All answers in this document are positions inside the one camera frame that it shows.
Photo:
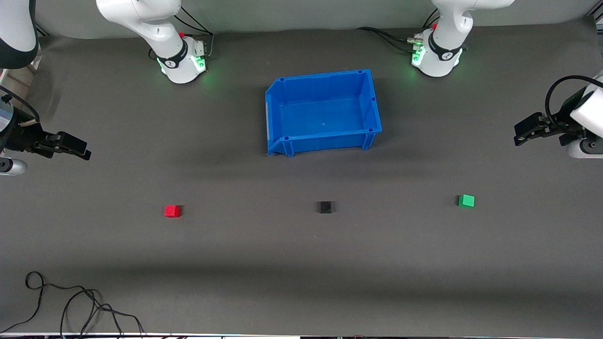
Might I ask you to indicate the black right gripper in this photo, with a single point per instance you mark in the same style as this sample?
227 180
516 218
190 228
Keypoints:
21 138

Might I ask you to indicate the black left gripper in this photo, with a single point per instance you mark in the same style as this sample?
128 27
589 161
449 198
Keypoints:
558 120

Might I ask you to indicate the small green cube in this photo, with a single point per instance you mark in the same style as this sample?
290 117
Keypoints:
467 201

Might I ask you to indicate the small red cube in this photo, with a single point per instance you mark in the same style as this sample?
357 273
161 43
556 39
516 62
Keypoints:
172 211

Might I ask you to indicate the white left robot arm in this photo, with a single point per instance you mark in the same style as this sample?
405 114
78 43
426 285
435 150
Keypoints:
445 28

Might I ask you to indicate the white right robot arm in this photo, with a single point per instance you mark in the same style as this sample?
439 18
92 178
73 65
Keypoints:
165 28

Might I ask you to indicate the small black cube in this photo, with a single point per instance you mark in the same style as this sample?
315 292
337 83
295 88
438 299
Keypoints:
324 207

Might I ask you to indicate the beige cardboard box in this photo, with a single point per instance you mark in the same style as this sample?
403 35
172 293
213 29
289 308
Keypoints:
14 80

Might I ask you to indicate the blue plastic storage bin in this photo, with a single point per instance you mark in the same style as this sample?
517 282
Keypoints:
325 113

